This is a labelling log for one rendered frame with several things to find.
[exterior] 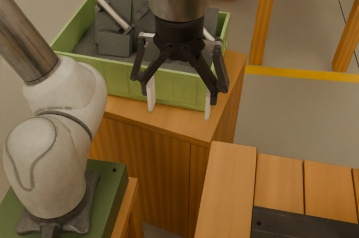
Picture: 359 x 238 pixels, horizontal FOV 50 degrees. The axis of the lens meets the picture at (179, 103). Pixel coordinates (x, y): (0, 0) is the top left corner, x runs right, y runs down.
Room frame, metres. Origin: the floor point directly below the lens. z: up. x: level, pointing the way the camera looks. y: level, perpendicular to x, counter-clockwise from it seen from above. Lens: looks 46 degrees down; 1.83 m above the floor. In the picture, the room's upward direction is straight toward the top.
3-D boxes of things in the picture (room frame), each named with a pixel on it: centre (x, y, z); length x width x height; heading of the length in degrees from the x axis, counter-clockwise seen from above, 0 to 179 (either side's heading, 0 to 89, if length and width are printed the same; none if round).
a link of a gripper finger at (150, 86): (0.51, 0.05, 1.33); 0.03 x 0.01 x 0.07; 169
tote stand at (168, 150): (1.19, 0.12, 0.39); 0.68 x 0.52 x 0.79; 69
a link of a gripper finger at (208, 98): (0.49, -0.05, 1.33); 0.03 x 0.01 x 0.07; 169
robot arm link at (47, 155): (0.53, 0.31, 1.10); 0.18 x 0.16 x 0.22; 171
